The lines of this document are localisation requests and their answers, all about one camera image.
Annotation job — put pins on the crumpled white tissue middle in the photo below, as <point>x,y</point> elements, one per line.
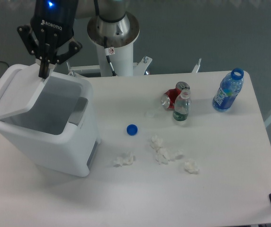
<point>164,156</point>

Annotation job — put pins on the clear green-label water bottle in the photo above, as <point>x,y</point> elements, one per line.
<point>182,105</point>

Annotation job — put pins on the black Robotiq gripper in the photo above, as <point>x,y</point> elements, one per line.
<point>52,24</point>

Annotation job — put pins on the crumpled white tissue right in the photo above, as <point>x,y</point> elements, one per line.
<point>191,166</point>

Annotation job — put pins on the crumpled white tissue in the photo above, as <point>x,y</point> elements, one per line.
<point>125,159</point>
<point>164,156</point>
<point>156,142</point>
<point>191,166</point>

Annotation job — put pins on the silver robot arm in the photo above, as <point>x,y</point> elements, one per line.
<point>110,24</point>

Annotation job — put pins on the blue bottle cap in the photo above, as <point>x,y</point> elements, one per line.
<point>132,129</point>

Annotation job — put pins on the crumpled white tissue left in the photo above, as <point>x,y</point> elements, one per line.
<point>125,159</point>

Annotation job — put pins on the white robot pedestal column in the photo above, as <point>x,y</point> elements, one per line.
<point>121,59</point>

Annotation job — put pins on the crumpled white tissue top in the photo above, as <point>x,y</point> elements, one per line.
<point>156,142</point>

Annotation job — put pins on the crushed red soda can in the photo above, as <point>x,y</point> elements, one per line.
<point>168,98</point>

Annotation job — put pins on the white pedestal base frame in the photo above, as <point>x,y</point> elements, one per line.
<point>139,68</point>

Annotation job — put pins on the white trash can lid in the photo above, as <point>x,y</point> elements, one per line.
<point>22,92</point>

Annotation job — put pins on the blue plastic drink bottle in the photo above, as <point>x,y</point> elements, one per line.
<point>229,89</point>

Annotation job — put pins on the white plastic trash can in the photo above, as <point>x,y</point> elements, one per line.
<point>60,131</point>

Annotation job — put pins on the clear white bottle cap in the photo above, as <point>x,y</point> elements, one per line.
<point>151,113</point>

